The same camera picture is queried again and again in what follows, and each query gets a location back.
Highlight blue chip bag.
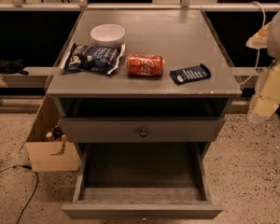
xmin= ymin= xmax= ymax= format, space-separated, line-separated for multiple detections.
xmin=63 ymin=44 xmax=125 ymax=76

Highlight white bowl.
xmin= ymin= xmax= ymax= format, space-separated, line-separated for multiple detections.
xmin=91 ymin=24 xmax=125 ymax=48

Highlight grey drawer cabinet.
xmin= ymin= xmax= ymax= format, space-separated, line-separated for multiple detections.
xmin=45 ymin=8 xmax=243 ymax=220

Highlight white hanging cable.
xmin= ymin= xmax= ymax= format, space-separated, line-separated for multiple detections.
xmin=238 ymin=0 xmax=268 ymax=87

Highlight black object on ledge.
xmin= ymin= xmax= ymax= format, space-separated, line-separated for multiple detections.
xmin=0 ymin=59 xmax=28 ymax=76

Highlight red soda can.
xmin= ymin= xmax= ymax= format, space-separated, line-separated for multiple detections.
xmin=127 ymin=54 xmax=164 ymax=77

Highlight cardboard box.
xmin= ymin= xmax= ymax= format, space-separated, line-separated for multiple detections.
xmin=25 ymin=97 xmax=80 ymax=172

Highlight grey drawer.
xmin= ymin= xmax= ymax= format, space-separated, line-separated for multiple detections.
xmin=63 ymin=143 xmax=222 ymax=220
xmin=60 ymin=118 xmax=225 ymax=143

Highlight metal rail frame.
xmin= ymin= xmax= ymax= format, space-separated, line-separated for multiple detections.
xmin=0 ymin=0 xmax=280 ymax=11

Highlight items inside cardboard box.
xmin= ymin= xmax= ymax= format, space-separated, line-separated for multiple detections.
xmin=45 ymin=124 xmax=67 ymax=156

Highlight black floor cable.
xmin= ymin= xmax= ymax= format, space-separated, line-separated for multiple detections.
xmin=0 ymin=164 xmax=40 ymax=224

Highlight grey top drawer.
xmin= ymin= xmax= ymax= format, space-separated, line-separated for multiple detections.
xmin=60 ymin=118 xmax=225 ymax=143

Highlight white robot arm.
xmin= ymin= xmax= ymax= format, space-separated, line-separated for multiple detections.
xmin=246 ymin=10 xmax=280 ymax=123

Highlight dark blue snack bar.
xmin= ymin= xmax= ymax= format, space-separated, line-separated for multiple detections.
xmin=170 ymin=63 xmax=211 ymax=85

